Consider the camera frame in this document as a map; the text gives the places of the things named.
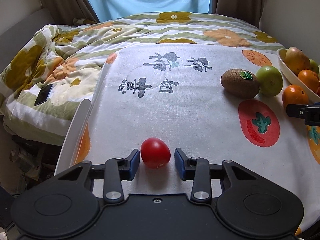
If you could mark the white persimmon print cloth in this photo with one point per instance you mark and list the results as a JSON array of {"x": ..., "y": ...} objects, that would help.
[{"x": 175, "y": 117}]

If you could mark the black smartphone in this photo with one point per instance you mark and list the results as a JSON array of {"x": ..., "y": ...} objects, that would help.
[{"x": 43, "y": 94}]

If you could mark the beige padded headboard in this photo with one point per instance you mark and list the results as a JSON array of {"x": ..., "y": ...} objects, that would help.
[{"x": 22, "y": 30}]

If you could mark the floral striped quilt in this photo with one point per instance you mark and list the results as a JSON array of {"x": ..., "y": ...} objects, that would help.
[{"x": 125, "y": 32}]

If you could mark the brown kiwi with sticker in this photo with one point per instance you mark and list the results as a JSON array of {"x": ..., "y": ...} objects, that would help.
[{"x": 240, "y": 83}]

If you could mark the cream and yellow bowl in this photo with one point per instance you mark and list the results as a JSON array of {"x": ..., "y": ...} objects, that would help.
[{"x": 287, "y": 72}]

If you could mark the green apple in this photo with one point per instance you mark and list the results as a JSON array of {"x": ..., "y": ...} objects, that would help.
[
  {"x": 314, "y": 66},
  {"x": 270, "y": 81}
]

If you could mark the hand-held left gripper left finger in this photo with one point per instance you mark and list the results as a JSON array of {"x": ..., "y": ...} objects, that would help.
[{"x": 134, "y": 163}]

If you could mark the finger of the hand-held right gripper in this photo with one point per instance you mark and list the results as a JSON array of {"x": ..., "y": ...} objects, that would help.
[{"x": 295, "y": 110}]

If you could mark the red cherry tomato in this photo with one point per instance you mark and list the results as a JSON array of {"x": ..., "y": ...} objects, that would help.
[{"x": 155, "y": 156}]

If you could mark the wrinkled yellow apple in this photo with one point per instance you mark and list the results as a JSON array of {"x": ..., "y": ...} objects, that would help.
[{"x": 297, "y": 61}]

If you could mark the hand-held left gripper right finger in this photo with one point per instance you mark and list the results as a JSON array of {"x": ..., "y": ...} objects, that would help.
[{"x": 178, "y": 163}]

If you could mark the large orange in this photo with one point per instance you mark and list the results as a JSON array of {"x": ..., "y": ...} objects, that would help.
[
  {"x": 293, "y": 95},
  {"x": 308, "y": 80}
]

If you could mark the white table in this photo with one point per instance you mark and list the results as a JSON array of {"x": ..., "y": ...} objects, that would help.
[{"x": 75, "y": 130}]

